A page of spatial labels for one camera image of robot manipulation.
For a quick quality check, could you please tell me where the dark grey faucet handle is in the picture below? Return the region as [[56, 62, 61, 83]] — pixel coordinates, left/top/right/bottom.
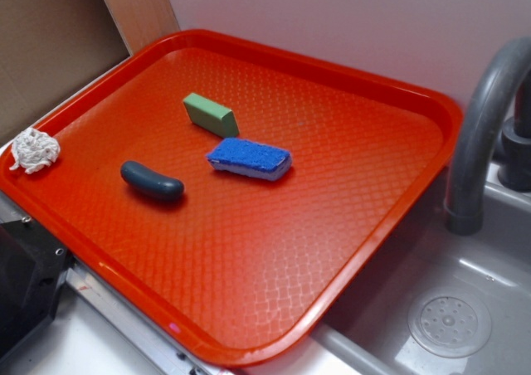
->
[[498, 74, 530, 192]]

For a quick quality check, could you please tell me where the blue sponge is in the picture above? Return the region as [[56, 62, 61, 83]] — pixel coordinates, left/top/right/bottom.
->
[[206, 138, 292, 182]]

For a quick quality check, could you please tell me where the red plastic tray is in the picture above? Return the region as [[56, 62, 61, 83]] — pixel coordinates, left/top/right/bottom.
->
[[1, 30, 462, 368]]

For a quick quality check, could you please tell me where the round sink drain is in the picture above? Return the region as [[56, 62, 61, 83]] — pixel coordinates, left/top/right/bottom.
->
[[407, 290, 492, 358]]

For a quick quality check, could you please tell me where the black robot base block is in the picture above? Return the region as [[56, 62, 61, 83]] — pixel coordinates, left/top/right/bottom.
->
[[1, 216, 71, 362]]

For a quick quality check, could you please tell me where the dark green plastic pickle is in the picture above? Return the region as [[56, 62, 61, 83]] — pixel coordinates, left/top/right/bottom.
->
[[120, 161, 184, 202]]

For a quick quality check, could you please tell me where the grey toy sink basin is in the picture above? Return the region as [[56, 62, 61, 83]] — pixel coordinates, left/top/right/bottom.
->
[[310, 158, 531, 375]]

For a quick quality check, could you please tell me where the crumpled white cloth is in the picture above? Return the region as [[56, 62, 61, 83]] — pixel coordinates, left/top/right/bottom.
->
[[9, 128, 61, 174]]

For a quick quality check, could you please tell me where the grey curved faucet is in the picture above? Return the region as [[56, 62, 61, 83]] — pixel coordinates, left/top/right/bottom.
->
[[444, 37, 530, 236]]

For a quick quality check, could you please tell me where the wooden board panel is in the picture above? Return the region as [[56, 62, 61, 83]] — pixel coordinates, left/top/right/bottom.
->
[[104, 0, 180, 55]]

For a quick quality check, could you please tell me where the green rectangular block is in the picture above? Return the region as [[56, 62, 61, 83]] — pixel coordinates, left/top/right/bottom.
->
[[183, 93, 240, 138]]

